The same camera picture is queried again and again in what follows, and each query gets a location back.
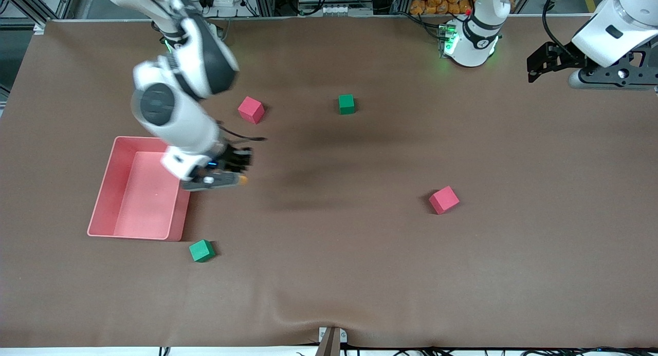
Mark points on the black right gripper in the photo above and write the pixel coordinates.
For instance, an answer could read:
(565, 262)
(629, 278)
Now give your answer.
(233, 158)

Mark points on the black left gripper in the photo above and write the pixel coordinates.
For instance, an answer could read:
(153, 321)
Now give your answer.
(564, 59)

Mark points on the orange capped black button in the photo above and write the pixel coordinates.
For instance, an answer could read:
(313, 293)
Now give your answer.
(242, 180)

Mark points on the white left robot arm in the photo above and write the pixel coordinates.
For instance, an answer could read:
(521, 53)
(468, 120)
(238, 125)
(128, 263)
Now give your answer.
(470, 50)

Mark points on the pink foam cube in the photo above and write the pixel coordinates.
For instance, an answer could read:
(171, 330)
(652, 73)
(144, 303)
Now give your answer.
(443, 200)
(251, 110)

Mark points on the green foam cube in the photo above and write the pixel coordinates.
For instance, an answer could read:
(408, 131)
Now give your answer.
(201, 250)
(346, 104)

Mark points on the pink plastic bin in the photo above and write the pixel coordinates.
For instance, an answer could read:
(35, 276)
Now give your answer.
(144, 207)

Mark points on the bag of orange items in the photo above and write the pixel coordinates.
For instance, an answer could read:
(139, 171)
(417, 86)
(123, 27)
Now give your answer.
(437, 1)

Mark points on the brown table mat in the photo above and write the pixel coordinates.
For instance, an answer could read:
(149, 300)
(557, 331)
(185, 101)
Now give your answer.
(329, 274)

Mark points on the white terminal strip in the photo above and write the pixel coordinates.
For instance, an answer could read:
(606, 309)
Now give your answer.
(334, 10)

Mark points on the aluminium frame post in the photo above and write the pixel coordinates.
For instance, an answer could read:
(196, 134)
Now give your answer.
(404, 0)
(263, 1)

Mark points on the metal table bracket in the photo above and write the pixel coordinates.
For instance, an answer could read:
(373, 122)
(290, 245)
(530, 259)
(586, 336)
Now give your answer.
(332, 340)

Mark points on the aluminium frame diagonal profile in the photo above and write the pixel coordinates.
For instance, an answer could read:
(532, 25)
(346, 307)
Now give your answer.
(31, 6)

